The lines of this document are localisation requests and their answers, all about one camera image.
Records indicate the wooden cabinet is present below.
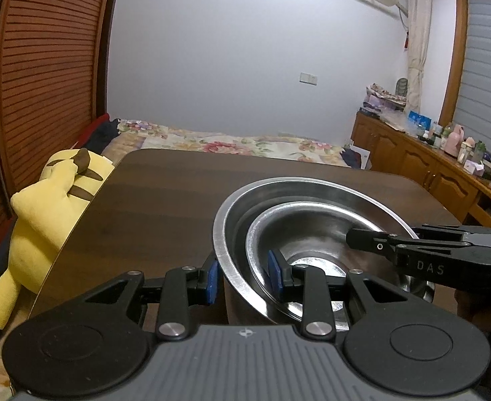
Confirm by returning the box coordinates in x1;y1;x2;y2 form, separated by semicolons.
351;111;491;235

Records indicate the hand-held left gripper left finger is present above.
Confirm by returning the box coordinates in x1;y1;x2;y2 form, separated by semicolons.
82;258;220;342

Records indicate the wooden door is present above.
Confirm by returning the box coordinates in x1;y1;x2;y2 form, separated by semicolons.
93;0;123;124

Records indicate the floral blanket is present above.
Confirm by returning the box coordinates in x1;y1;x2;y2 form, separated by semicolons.
0;119;352;401

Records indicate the cream curtain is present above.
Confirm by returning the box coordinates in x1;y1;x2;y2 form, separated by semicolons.
404;0;432;113

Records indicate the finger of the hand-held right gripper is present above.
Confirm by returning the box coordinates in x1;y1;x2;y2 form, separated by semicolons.
412;223;491;241
345;228;472;265

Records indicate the pink thermos jug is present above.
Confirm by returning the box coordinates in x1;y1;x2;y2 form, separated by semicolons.
445;123;465;157

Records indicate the large steel bowl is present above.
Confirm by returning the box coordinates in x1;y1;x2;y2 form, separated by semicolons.
213;177;438;331

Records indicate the wooden window frame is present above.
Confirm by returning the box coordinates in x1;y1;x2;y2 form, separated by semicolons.
440;0;469;128

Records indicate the wooden louvred wardrobe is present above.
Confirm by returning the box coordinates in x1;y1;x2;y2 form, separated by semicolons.
0;0;123;255

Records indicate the clear plastic bag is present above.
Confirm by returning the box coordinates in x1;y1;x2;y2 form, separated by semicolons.
381;111;413;132

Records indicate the yellow plush toy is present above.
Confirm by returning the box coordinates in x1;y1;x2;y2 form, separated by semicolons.
0;148;116;330

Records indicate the pile of folded cloths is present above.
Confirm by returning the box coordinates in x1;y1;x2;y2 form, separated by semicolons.
364;85;407;111

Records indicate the blue box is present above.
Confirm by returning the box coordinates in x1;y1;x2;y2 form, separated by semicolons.
408;111;433;128

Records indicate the red and dark cloth pile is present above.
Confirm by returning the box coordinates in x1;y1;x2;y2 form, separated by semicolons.
87;114;121;153

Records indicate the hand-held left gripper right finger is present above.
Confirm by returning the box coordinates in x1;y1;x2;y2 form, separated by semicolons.
267;249;415;338

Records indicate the medium steel bowl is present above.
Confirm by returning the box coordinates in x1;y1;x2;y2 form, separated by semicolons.
245;201;417;330

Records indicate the small white box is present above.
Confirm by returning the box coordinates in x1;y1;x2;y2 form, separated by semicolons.
352;146;372;170

